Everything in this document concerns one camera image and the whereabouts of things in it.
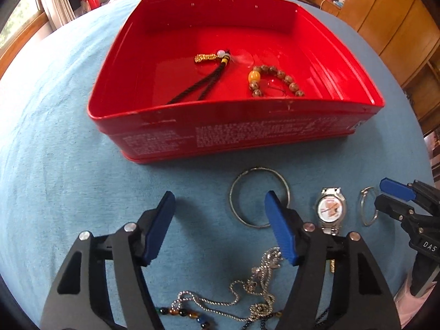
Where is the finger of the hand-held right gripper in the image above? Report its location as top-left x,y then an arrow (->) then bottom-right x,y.
375,194 -> 419,222
380,178 -> 440,211

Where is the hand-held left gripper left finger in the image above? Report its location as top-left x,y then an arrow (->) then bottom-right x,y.
39,191 -> 177,330

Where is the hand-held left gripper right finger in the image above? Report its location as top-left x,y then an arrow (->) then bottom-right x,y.
265,191 -> 403,330

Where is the small silver ring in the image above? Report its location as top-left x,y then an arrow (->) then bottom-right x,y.
359,186 -> 380,227

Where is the silver chain necklace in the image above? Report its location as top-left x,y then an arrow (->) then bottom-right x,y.
170,247 -> 299,330

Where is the silver wristwatch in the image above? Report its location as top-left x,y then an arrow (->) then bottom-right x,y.
314,186 -> 348,236

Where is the large silver bangle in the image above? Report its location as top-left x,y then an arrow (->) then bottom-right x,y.
229,168 -> 291,228

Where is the red tin box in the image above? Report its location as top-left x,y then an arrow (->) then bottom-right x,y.
87,0 -> 385,162

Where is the pink cloth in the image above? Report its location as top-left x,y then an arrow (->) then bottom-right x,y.
394,275 -> 422,317

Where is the blue blanket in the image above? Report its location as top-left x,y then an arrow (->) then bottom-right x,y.
0,0 -> 435,330

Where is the wooden wardrobe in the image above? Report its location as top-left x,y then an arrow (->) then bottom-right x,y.
339,0 -> 440,134

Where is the black tassel charm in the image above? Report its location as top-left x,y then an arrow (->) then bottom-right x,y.
165,50 -> 232,105

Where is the wooden desk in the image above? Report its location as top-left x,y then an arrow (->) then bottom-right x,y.
297,0 -> 344,16

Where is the white curtain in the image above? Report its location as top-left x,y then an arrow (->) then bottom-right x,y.
36,0 -> 81,28

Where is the wooden framed window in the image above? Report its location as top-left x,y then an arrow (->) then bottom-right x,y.
0,0 -> 49,69

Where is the multicolour bead bracelet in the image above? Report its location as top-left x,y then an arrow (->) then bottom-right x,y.
155,306 -> 221,330

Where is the brown bead bracelet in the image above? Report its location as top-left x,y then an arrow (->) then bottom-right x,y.
248,65 -> 306,98

